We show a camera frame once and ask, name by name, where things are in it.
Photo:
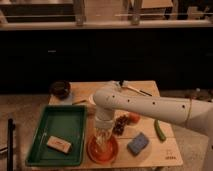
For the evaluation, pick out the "bunch of dark grapes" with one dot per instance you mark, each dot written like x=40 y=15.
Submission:
x=120 y=124

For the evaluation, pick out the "black vertical stand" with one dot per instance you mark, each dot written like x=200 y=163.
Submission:
x=11 y=128

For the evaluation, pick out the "tan rectangular block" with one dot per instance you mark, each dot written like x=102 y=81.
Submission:
x=59 y=144

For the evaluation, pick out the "green plastic tray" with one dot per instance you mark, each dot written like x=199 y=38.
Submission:
x=67 y=122

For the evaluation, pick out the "white cup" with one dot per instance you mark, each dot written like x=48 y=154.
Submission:
x=91 y=101

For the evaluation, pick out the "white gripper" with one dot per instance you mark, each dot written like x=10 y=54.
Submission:
x=103 y=132

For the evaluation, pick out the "red tomato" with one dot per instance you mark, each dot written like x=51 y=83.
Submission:
x=134 y=118

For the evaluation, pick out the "small wooden spoon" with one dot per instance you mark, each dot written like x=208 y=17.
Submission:
x=78 y=102

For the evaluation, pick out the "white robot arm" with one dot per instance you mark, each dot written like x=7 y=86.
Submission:
x=192 y=114

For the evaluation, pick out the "blue sponge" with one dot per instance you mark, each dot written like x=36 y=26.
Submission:
x=137 y=144

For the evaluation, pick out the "dark brown bowl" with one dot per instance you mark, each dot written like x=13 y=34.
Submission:
x=60 y=89

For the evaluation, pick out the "red bowl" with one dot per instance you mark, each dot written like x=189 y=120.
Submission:
x=102 y=154

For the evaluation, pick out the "green cucumber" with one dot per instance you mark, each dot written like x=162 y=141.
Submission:
x=159 y=132

